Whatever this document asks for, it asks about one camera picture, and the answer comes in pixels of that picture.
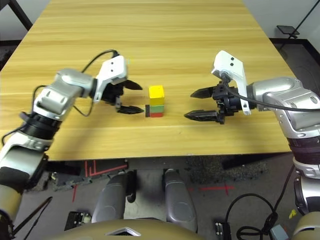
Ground small black floor device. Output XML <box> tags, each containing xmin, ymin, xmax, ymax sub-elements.
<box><xmin>213</xmin><ymin>220</ymin><xmax>230</xmax><ymax>238</ymax></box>

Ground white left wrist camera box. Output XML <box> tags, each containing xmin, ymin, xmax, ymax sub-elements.
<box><xmin>93</xmin><ymin>55</ymin><xmax>129</xmax><ymax>102</ymax></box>

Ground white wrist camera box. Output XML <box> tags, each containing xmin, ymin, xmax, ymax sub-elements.
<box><xmin>93</xmin><ymin>55</ymin><xmax>129</xmax><ymax>102</ymax></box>
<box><xmin>210</xmin><ymin>50</ymin><xmax>252</xmax><ymax>116</ymax></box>

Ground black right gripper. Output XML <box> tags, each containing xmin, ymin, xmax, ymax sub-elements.
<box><xmin>183</xmin><ymin>80</ymin><xmax>248</xmax><ymax>126</ymax></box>

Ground tan robot torso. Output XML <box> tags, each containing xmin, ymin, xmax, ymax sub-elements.
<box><xmin>47</xmin><ymin>218</ymin><xmax>210</xmax><ymax>240</ymax></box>

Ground black coiled floor cable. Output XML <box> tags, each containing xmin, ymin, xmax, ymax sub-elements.
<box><xmin>224</xmin><ymin>164</ymin><xmax>301</xmax><ymax>240</ymax></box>

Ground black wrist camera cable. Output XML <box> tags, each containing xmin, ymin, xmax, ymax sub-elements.
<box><xmin>223</xmin><ymin>79</ymin><xmax>320</xmax><ymax>113</ymax></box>
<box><xmin>74</xmin><ymin>49</ymin><xmax>119</xmax><ymax>118</ymax></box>

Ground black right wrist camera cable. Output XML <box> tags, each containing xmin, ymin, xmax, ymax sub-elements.
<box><xmin>223</xmin><ymin>79</ymin><xmax>320</xmax><ymax>113</ymax></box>

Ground yellow wooden block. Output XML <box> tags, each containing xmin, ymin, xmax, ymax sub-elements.
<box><xmin>148</xmin><ymin>84</ymin><xmax>165</xmax><ymax>106</ymax></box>

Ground black left wrist camera cable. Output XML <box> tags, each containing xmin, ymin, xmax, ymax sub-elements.
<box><xmin>74</xmin><ymin>49</ymin><xmax>119</xmax><ymax>118</ymax></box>

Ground green wooden block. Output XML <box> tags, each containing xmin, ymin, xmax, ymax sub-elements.
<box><xmin>149</xmin><ymin>104</ymin><xmax>165</xmax><ymax>114</ymax></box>

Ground grey floor box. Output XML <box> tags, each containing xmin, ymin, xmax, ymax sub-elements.
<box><xmin>269</xmin><ymin>224</ymin><xmax>289</xmax><ymax>240</ymax></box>

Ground grey robot left leg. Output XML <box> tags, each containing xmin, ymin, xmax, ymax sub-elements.
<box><xmin>90</xmin><ymin>169</ymin><xmax>138</xmax><ymax>225</ymax></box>

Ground black stand with flat plate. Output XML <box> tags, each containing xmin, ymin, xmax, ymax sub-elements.
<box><xmin>275</xmin><ymin>0</ymin><xmax>320</xmax><ymax>50</ymax></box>

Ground black thin strap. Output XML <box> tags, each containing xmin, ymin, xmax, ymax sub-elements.
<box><xmin>11</xmin><ymin>196</ymin><xmax>54</xmax><ymax>236</ymax></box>

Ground black metal frame bar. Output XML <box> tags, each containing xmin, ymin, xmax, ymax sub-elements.
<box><xmin>0</xmin><ymin>0</ymin><xmax>35</xmax><ymax>31</ymax></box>

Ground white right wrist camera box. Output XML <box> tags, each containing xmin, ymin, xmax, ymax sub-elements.
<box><xmin>210</xmin><ymin>50</ymin><xmax>252</xmax><ymax>116</ymax></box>

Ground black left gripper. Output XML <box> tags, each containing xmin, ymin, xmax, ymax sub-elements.
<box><xmin>101</xmin><ymin>79</ymin><xmax>145</xmax><ymax>116</ymax></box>

